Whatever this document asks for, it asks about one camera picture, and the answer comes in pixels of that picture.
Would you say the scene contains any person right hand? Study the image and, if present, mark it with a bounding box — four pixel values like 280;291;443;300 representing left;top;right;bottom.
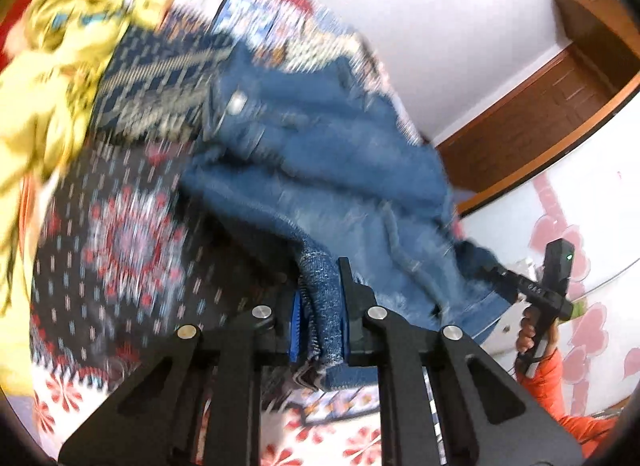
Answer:
515;305;560;358

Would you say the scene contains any patchwork patterned bedspread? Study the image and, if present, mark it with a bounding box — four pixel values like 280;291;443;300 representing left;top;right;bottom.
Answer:
30;0;427;455

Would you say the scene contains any yellow cartoon print garment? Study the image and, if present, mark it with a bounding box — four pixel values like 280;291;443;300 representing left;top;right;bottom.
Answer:
1;0;169;396

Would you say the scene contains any navy patterned folded cloth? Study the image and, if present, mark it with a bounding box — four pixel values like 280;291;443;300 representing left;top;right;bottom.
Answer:
90;26;233;143

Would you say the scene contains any red fluffy item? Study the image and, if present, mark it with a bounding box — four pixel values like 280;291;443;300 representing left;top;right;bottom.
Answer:
1;0;32;66

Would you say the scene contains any orange sleeve forearm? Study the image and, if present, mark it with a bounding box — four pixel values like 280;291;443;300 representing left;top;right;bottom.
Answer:
516;350;617;457

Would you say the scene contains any white decorated wardrobe door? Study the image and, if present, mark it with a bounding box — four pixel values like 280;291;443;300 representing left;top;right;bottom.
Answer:
461;97;639;415

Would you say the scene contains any brown wooden door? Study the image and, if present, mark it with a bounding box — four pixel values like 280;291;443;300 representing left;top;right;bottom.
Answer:
438;0;639;215

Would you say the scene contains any blue denim jacket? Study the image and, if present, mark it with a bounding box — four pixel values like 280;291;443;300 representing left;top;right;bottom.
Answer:
180;43;508;390

